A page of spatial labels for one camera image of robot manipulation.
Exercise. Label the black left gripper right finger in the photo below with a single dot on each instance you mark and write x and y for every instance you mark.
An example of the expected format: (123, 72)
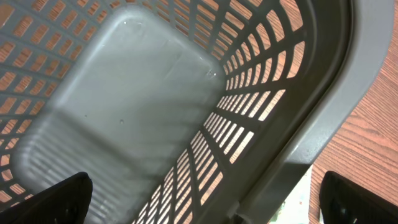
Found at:
(345, 202)

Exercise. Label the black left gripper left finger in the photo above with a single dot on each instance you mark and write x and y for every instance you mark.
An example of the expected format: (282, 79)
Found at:
(65, 202)

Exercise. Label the light green wipes packet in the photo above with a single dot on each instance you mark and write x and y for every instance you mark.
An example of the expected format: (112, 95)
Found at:
(296, 206)

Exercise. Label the grey plastic mesh basket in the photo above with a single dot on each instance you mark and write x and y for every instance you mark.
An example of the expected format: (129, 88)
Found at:
(180, 111)

